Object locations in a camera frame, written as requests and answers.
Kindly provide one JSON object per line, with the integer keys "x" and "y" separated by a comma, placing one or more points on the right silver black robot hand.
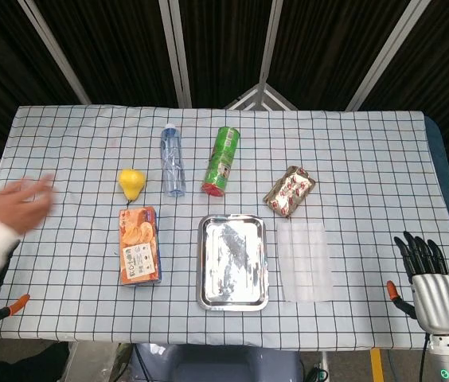
{"x": 437, "y": 298}

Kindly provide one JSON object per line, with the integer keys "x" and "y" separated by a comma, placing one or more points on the white paper sheet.
{"x": 304, "y": 262}

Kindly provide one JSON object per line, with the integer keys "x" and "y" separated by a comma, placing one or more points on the person's bare hand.
{"x": 21, "y": 207}

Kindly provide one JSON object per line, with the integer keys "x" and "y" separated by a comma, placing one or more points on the rectangular stainless steel tray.
{"x": 232, "y": 262}

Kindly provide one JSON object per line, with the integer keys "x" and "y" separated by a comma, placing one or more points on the white checkered tablecloth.
{"x": 368, "y": 167}

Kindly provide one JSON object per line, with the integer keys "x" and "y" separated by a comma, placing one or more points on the orange cookie box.
{"x": 139, "y": 246}

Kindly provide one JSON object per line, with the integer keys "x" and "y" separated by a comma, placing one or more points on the gold red wrapped snack pack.
{"x": 290, "y": 193}

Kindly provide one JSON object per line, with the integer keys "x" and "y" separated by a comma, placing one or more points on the yellow pear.
{"x": 131, "y": 183}

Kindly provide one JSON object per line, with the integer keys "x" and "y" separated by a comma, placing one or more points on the blue grey robot torso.
{"x": 216, "y": 364}

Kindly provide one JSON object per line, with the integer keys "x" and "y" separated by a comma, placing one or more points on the clear plastic water bottle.
{"x": 172, "y": 163}

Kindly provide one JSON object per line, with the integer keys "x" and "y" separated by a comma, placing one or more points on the green chips can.
{"x": 221, "y": 159}

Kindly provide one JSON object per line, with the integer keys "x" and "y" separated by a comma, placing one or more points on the white metal frame post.
{"x": 176, "y": 51}
{"x": 387, "y": 55}
{"x": 55, "y": 51}
{"x": 269, "y": 44}

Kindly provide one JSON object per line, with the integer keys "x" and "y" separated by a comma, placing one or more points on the white triangular frame foot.
{"x": 262, "y": 97}

